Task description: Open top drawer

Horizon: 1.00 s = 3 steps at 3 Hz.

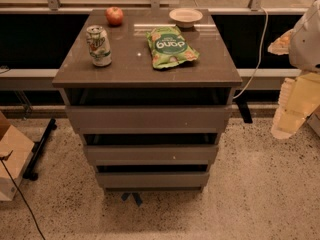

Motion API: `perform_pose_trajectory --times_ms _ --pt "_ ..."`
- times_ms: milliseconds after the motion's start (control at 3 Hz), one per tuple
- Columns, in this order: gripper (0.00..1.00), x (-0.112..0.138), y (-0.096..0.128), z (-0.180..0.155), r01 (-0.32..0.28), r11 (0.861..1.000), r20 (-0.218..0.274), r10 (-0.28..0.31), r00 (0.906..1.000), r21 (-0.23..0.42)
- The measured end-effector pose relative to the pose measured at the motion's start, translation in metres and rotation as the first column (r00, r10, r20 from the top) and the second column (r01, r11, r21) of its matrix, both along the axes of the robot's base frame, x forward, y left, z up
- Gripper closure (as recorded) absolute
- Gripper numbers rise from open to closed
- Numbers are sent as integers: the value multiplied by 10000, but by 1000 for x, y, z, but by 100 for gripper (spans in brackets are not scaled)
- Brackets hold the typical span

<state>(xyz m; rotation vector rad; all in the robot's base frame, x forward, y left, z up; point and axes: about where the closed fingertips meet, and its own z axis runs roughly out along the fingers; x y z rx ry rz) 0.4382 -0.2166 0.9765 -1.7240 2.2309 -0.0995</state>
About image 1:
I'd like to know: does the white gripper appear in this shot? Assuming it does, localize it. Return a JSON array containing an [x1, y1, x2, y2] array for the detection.
[[267, 0, 320, 139]]

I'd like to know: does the grey top drawer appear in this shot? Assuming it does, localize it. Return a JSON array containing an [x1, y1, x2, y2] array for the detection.
[[66, 106, 231, 134]]

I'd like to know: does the grey drawer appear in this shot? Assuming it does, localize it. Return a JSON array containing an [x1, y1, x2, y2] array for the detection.
[[84, 145, 218, 165], [96, 172, 209, 189], [66, 106, 231, 134]]

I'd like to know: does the grey drawer cabinet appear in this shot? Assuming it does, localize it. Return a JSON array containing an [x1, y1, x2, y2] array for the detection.
[[53, 10, 241, 192]]

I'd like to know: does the grey bottom drawer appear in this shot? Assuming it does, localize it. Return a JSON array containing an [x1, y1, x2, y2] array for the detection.
[[96, 172, 209, 189]]

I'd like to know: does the grey middle drawer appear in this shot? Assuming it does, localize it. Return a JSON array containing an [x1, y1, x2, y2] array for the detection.
[[84, 145, 218, 165]]

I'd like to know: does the black stand leg right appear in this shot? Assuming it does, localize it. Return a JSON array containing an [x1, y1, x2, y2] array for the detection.
[[236, 100, 253, 124]]

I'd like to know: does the black stand leg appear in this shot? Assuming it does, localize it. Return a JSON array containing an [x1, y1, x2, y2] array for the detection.
[[236, 100, 253, 124], [23, 118, 57, 181]]

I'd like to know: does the white bowl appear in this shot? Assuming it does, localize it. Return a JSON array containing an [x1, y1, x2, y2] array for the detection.
[[169, 8, 203, 28]]

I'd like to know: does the green chip bag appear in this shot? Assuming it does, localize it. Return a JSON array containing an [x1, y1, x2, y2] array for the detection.
[[146, 26, 199, 70]]

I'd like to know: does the red apple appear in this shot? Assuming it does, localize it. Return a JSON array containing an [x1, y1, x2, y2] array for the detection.
[[105, 7, 124, 26]]

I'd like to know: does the green white soda can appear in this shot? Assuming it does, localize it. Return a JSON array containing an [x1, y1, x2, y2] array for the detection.
[[86, 25, 112, 67]]

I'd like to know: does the black stand leg left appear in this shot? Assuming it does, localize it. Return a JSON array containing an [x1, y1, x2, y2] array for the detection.
[[23, 118, 57, 181]]

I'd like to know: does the cardboard box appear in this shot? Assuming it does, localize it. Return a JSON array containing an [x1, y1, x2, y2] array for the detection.
[[0, 112, 34, 201]]

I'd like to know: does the white cable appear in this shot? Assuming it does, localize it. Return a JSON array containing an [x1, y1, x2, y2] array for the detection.
[[232, 7, 270, 101]]

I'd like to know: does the black cable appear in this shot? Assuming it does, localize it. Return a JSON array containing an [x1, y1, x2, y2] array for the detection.
[[0, 157, 48, 240]]

